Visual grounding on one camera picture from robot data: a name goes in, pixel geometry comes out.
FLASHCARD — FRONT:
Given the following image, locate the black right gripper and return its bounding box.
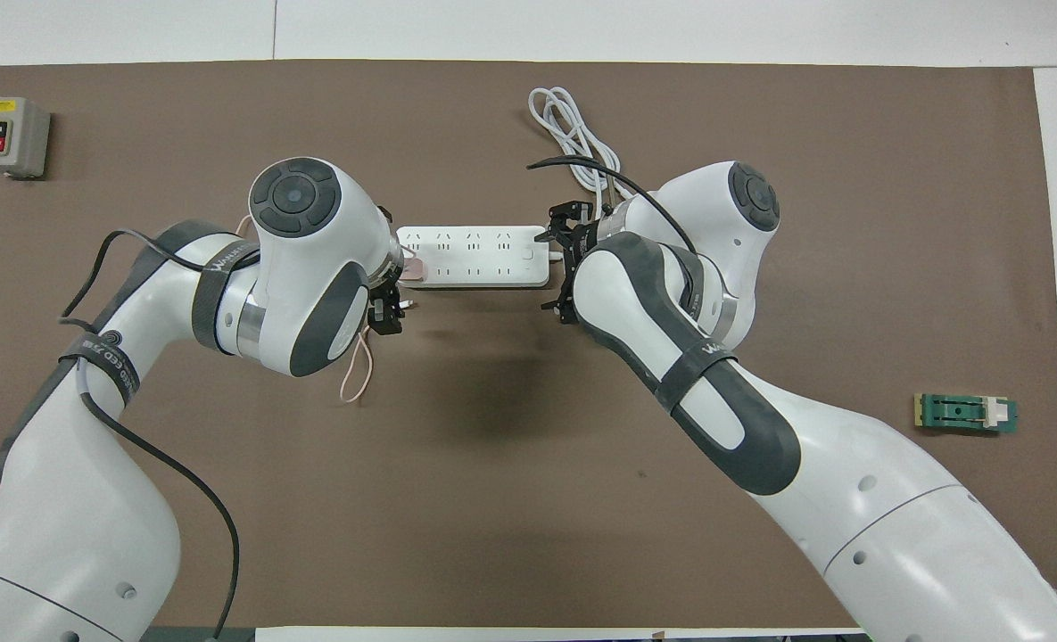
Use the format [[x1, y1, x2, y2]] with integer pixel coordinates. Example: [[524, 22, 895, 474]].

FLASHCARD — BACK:
[[535, 202, 602, 326]]

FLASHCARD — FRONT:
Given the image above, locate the white power strip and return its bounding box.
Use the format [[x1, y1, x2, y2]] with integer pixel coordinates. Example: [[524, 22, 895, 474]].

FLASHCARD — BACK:
[[394, 225, 551, 289]]

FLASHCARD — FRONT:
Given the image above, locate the pink charging cable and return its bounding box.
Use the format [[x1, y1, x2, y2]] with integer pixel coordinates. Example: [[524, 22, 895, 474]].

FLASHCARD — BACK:
[[236, 212, 418, 405]]

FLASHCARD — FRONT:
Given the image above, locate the brown table mat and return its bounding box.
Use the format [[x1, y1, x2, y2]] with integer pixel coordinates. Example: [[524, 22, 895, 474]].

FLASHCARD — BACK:
[[0, 59, 1057, 630]]

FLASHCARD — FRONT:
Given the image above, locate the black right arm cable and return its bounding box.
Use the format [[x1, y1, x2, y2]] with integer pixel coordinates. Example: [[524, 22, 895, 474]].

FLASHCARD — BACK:
[[526, 154, 698, 255]]

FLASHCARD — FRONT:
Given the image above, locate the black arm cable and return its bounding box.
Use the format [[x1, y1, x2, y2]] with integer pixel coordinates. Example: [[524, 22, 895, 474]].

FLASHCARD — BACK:
[[526, 154, 698, 255], [58, 229, 242, 642]]

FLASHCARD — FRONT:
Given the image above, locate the white power cord with plug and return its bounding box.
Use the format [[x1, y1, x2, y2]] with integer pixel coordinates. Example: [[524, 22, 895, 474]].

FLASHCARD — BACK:
[[528, 86, 625, 261]]

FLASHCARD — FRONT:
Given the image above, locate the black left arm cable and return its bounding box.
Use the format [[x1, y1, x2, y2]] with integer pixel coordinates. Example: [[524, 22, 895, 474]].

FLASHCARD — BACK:
[[58, 229, 242, 642]]

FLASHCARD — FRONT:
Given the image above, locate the grey on-off switch box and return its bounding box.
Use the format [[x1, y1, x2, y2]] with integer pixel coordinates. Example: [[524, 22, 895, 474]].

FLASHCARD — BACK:
[[0, 96, 52, 181]]

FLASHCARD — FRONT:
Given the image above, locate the green knife switch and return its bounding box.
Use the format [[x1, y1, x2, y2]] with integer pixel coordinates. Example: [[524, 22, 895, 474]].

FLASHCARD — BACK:
[[913, 392, 1020, 436]]

